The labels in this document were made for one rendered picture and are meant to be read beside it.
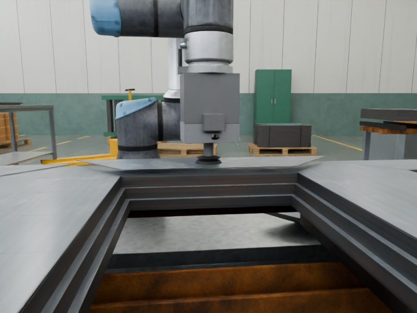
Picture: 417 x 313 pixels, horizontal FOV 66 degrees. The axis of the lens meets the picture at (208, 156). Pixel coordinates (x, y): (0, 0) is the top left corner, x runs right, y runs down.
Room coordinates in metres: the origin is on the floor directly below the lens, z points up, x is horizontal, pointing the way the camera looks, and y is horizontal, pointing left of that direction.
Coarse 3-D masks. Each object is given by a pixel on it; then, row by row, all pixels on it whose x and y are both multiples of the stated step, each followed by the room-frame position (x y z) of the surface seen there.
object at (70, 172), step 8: (8, 176) 0.45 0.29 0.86; (16, 176) 0.45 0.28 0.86; (24, 176) 0.45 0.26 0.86; (32, 176) 0.45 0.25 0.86; (40, 176) 0.45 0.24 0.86; (48, 176) 0.45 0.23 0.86; (56, 176) 0.45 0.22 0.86; (64, 176) 0.45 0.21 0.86; (72, 176) 0.45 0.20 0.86; (80, 176) 0.45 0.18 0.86; (88, 176) 0.45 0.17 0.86; (96, 176) 0.45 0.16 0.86
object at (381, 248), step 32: (128, 192) 0.45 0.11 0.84; (160, 192) 0.45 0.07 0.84; (192, 192) 0.46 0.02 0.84; (224, 192) 0.46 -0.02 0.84; (256, 192) 0.47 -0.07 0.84; (288, 192) 0.47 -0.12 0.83; (320, 192) 0.40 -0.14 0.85; (96, 224) 0.31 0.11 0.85; (320, 224) 0.37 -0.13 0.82; (352, 224) 0.31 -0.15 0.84; (384, 224) 0.28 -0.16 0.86; (64, 256) 0.21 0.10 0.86; (96, 256) 0.27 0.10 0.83; (352, 256) 0.30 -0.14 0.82; (384, 256) 0.26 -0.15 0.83; (416, 256) 0.24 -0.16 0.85; (64, 288) 0.19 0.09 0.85; (96, 288) 0.24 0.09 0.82; (416, 288) 0.22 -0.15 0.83
